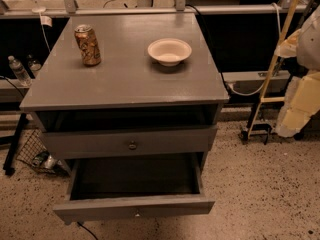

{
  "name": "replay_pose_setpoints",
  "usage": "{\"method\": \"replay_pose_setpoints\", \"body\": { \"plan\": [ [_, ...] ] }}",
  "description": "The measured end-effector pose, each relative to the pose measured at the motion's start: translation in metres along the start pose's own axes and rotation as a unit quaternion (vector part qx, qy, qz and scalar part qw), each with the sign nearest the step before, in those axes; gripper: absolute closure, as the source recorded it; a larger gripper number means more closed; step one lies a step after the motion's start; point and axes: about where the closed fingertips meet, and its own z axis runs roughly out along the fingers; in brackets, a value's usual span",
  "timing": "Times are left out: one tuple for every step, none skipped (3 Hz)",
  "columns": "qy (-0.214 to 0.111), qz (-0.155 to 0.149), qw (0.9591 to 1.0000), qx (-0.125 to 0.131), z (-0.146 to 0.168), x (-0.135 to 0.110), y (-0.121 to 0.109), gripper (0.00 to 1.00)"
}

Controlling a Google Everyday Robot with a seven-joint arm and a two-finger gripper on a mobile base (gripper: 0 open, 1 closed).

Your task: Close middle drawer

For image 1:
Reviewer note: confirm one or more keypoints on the grey top drawer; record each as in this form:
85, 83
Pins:
76, 145

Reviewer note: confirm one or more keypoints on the grey metal rail frame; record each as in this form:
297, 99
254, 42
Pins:
246, 9

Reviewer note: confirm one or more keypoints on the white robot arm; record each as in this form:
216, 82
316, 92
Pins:
304, 44

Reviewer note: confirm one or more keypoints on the yellow wooden ladder frame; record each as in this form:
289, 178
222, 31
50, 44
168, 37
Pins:
252, 125

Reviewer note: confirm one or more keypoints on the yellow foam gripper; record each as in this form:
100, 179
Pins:
310, 45

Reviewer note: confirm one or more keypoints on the grey wooden drawer cabinet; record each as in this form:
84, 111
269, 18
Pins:
128, 90

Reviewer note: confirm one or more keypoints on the gold soda can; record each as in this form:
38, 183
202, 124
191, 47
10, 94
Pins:
88, 44

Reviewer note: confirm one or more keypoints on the black table leg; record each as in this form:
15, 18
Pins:
13, 141

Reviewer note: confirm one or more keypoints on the wire mesh basket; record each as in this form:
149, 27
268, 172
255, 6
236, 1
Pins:
34, 154

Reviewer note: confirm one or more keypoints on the white paper bowl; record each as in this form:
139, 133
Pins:
169, 52

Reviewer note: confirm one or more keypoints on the clear plastic water bottle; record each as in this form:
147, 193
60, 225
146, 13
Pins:
19, 71

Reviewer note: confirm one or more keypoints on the grey drawer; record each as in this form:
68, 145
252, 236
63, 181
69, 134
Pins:
76, 145
134, 187

